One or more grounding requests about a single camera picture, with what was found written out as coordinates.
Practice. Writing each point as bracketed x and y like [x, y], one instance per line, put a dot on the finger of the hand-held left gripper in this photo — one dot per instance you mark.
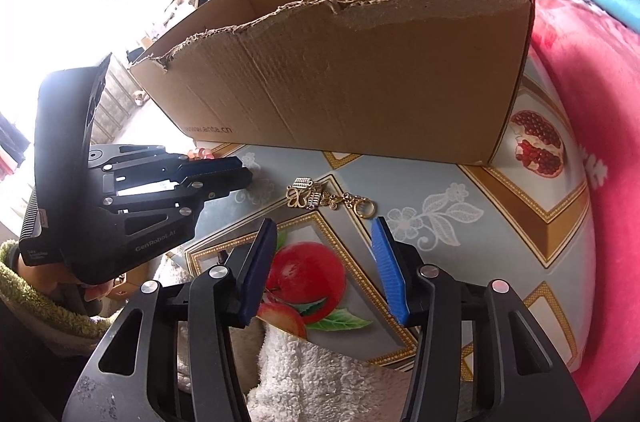
[225, 182]
[220, 162]

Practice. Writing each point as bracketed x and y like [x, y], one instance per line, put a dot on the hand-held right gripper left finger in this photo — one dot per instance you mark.
[257, 267]

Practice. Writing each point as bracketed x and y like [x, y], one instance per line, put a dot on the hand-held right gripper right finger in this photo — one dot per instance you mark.
[392, 272]

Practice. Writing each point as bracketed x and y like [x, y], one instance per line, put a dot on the brown cardboard box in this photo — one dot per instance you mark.
[350, 77]

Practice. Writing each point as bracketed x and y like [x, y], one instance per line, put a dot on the person's left forearm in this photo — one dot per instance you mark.
[30, 302]

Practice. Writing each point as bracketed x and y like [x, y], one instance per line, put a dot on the person's left hand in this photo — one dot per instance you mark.
[97, 292]

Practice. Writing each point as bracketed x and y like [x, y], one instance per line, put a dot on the grey drawer cabinet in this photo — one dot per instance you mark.
[120, 97]

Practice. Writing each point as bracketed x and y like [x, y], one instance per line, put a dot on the white fleece clothing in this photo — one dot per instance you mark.
[320, 382]

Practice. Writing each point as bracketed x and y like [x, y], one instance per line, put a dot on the pink floral blanket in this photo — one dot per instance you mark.
[600, 102]

